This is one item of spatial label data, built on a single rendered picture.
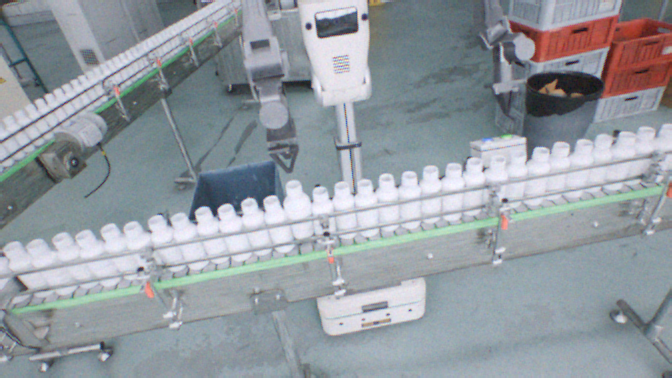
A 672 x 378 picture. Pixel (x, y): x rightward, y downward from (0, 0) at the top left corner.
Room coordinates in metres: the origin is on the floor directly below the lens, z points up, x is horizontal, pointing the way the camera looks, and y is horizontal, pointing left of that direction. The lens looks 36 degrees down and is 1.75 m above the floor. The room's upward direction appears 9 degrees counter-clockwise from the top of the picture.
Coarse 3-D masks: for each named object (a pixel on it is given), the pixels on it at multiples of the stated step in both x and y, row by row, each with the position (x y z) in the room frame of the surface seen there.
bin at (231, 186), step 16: (272, 160) 1.36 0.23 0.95; (208, 176) 1.35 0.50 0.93; (224, 176) 1.35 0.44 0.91; (240, 176) 1.35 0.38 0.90; (256, 176) 1.36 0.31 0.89; (272, 176) 1.36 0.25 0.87; (208, 192) 1.34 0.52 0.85; (224, 192) 1.35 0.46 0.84; (240, 192) 1.35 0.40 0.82; (256, 192) 1.35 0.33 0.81; (272, 192) 1.36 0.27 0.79; (192, 208) 1.13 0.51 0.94; (240, 208) 1.35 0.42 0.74
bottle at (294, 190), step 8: (288, 184) 0.81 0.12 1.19; (296, 184) 0.82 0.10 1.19; (288, 192) 0.79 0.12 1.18; (296, 192) 0.79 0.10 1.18; (288, 200) 0.79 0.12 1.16; (296, 200) 0.78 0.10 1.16; (304, 200) 0.79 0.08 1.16; (288, 208) 0.78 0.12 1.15; (296, 208) 0.77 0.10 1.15; (304, 208) 0.78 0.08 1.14; (288, 216) 0.79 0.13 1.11; (296, 216) 0.77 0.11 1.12; (304, 216) 0.78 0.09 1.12; (296, 224) 0.78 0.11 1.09; (304, 224) 0.78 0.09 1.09; (312, 224) 0.79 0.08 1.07; (296, 232) 0.78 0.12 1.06; (304, 232) 0.78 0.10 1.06; (312, 232) 0.79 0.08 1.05
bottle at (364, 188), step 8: (360, 184) 0.82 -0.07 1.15; (368, 184) 0.82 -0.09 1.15; (360, 192) 0.80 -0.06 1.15; (368, 192) 0.79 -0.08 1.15; (360, 200) 0.79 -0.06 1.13; (368, 200) 0.79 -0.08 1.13; (376, 200) 0.80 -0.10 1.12; (360, 216) 0.79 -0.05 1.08; (368, 216) 0.78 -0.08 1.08; (376, 216) 0.79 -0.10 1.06; (360, 224) 0.79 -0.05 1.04; (368, 224) 0.78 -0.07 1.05; (360, 232) 0.79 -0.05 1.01; (368, 232) 0.78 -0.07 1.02; (376, 232) 0.79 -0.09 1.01
